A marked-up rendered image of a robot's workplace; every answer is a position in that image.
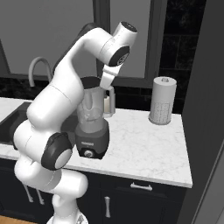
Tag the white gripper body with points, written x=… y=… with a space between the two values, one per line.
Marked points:
x=108 y=76

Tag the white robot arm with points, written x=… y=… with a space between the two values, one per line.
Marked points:
x=55 y=105

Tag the grey blender with clear jar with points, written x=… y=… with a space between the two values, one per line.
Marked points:
x=92 y=137

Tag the dark framed window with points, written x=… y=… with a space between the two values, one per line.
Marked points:
x=151 y=38

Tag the white paper towel roll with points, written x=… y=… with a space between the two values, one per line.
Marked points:
x=162 y=100

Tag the grey curved tap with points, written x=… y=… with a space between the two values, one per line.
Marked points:
x=32 y=65

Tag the dark grey tall cabinet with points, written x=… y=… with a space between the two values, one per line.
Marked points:
x=204 y=102

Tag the dark sink basin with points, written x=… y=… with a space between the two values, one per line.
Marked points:
x=11 y=125

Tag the dark drawer front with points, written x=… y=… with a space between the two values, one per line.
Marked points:
x=163 y=189

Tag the dark cupboard door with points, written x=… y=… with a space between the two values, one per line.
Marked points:
x=11 y=195
x=137 y=208

